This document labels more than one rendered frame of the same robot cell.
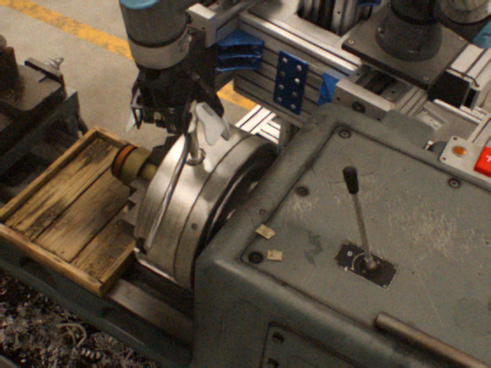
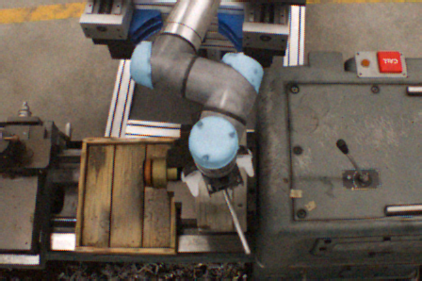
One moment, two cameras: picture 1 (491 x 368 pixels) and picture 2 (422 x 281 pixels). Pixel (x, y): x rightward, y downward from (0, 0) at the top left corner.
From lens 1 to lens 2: 0.59 m
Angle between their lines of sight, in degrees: 23
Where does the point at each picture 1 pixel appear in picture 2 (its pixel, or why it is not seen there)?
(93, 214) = (130, 205)
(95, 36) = not seen: outside the picture
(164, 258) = (224, 227)
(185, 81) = not seen: hidden behind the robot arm
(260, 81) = not seen: hidden behind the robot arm
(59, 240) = (123, 235)
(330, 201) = (317, 147)
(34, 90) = (39, 147)
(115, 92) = (14, 57)
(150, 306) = (208, 242)
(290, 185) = (288, 150)
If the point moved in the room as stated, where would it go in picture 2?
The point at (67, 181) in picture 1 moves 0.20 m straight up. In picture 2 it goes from (96, 190) to (79, 168)
